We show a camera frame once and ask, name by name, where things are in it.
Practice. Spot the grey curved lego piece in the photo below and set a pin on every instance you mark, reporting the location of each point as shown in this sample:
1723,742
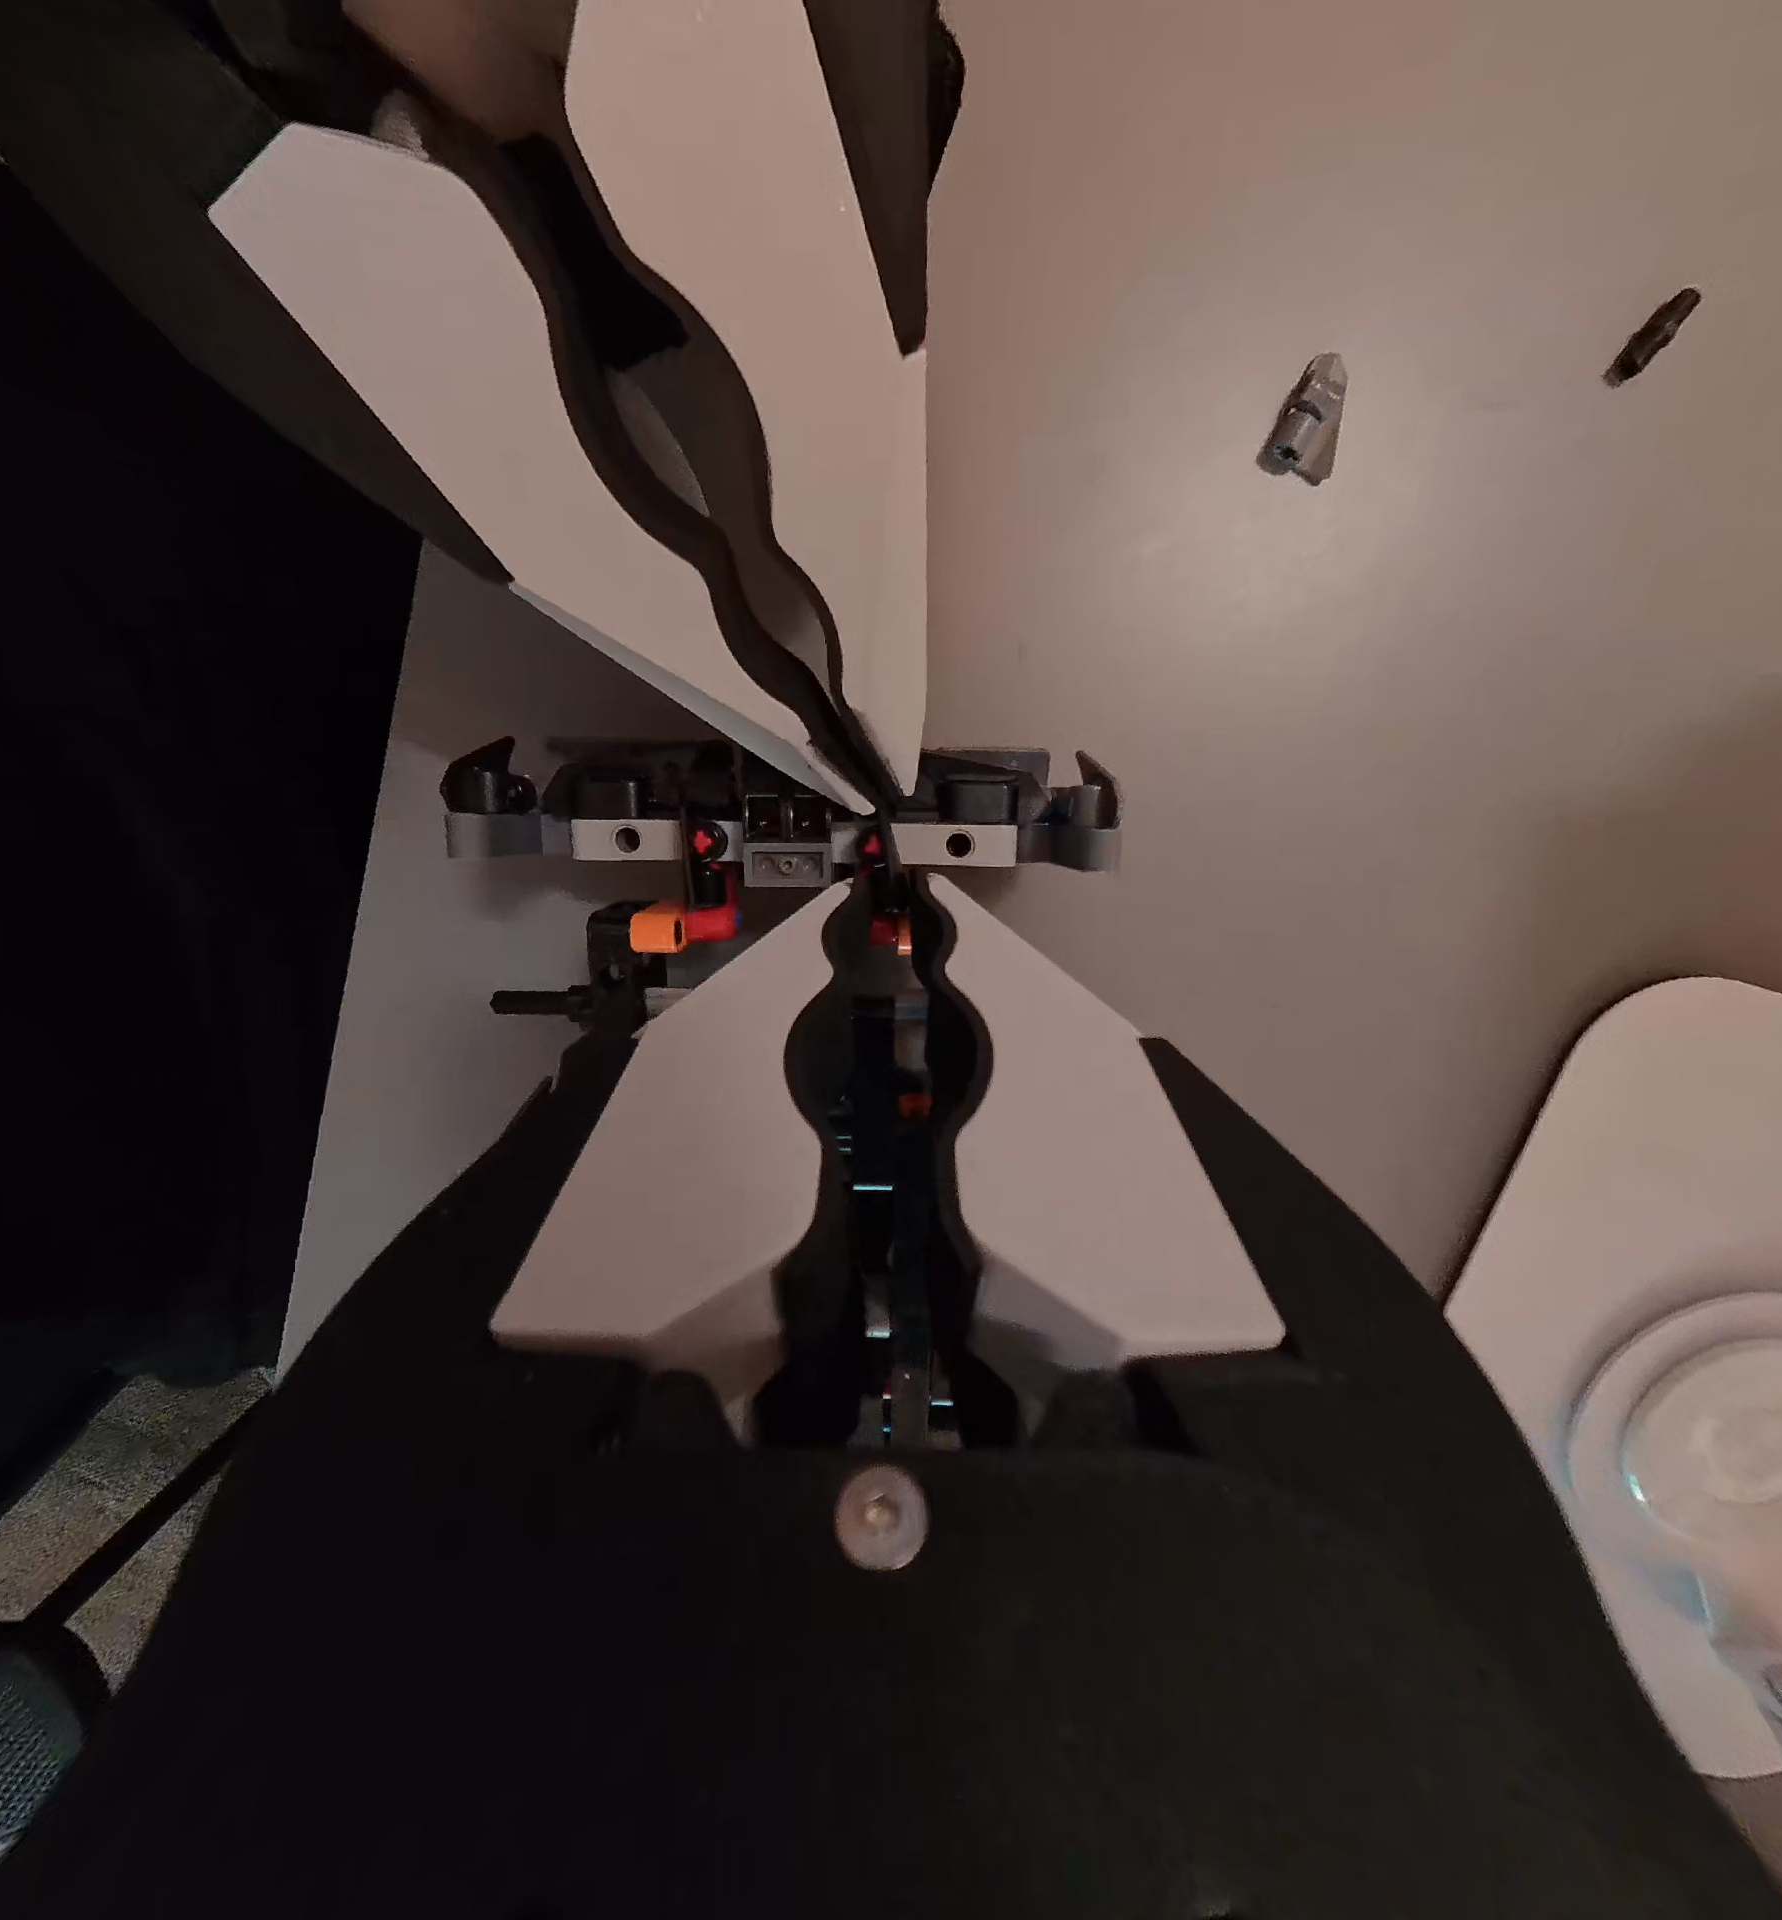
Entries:
1305,421

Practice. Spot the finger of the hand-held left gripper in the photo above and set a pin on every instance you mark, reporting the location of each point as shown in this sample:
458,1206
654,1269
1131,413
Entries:
426,360
800,301

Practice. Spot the person's left hand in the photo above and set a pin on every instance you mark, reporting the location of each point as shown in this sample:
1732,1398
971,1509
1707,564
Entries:
441,61

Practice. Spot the white book stand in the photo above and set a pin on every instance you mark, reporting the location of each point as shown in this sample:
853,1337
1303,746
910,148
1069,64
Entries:
1657,1140

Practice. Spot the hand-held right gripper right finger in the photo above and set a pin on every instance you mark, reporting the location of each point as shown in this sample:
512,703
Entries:
1117,1200

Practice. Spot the lego car model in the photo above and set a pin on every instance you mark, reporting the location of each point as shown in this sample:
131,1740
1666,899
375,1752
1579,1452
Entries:
620,837

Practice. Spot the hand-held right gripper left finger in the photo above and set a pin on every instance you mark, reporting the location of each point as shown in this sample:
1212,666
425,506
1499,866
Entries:
651,1200

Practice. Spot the black lego pin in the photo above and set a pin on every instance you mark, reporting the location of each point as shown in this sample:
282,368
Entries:
1652,336

